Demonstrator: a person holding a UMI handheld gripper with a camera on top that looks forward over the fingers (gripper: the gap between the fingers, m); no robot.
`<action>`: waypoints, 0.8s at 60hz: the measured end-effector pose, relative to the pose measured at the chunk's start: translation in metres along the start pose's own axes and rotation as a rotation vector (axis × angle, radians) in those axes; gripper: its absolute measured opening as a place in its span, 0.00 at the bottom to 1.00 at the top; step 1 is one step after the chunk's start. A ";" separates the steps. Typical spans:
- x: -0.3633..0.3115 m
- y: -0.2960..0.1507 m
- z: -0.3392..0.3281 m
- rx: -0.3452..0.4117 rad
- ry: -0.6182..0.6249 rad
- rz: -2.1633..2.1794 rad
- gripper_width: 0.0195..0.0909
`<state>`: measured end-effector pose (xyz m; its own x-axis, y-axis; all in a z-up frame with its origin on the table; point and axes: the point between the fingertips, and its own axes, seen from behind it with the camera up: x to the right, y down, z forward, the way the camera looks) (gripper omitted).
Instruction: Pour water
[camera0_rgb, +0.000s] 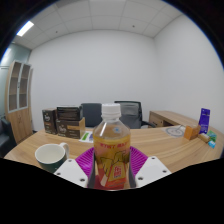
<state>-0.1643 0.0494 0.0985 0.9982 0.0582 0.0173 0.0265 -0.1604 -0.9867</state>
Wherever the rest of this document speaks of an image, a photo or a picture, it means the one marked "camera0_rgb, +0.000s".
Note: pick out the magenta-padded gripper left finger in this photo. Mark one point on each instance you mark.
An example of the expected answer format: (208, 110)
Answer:
(71, 171)

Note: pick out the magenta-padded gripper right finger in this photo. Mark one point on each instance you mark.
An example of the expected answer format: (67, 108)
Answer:
(151, 170)

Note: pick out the yellow drink bottle white cap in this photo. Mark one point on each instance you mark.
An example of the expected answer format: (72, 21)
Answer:
(111, 150)

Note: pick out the green red white mug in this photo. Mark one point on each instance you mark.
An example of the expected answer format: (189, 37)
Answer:
(50, 156)

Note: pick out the white green leaflet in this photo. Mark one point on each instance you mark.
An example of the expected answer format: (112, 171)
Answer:
(86, 136)

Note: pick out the brown cardboard box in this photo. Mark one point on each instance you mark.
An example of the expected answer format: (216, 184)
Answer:
(70, 129)

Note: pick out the round white disc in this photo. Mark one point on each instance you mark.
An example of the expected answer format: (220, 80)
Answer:
(175, 131)

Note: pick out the wooden side desk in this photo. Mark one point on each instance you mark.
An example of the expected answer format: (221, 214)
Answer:
(170, 118)

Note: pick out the wooden tissue box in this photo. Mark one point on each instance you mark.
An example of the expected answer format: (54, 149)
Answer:
(191, 132)

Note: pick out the black mesh office chair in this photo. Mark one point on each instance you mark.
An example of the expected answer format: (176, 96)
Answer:
(131, 115)

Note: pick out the flat black box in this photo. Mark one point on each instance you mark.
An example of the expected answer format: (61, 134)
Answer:
(69, 113)

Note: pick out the dark grey office chair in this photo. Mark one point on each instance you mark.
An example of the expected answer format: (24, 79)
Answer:
(91, 115)

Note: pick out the small yellowish box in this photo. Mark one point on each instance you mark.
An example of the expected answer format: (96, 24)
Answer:
(203, 137)

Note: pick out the blue packet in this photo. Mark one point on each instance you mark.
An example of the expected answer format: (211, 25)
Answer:
(211, 144)

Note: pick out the green packet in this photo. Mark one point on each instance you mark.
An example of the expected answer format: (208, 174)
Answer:
(212, 135)

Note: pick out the purple standing card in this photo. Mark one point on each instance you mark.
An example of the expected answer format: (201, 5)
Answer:
(204, 120)

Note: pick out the black leather sofa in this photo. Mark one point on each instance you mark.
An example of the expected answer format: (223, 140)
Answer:
(6, 138)

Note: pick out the wooden glass-door shelf cabinet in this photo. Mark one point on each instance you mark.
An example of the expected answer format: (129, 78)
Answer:
(18, 110)

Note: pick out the square ceiling light panel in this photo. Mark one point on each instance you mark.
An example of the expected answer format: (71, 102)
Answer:
(25, 28)

